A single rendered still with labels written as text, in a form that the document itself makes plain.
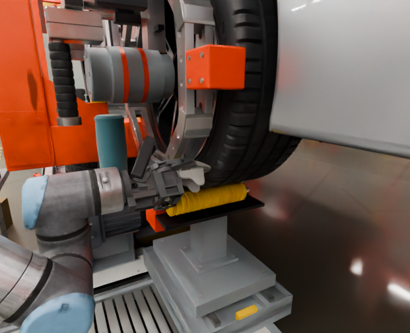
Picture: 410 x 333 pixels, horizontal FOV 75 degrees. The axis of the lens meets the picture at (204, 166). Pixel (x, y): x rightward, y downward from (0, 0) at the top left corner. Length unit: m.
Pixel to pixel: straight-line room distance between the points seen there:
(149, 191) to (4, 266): 0.26
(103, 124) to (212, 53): 0.48
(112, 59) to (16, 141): 0.61
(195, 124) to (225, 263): 0.59
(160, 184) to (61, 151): 0.72
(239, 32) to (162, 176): 0.31
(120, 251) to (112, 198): 0.85
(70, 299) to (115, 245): 0.91
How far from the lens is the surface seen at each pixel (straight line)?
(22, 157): 1.22
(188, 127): 0.55
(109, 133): 0.86
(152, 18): 0.80
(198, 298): 0.88
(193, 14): 0.56
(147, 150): 0.60
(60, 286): 0.46
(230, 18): 0.57
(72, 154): 1.22
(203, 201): 0.76
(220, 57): 0.47
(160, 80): 0.73
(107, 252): 1.35
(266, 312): 0.97
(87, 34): 0.58
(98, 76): 0.70
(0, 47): 1.21
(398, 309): 1.39
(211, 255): 0.99
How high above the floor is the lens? 0.81
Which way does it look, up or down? 16 degrees down
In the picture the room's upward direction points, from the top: straight up
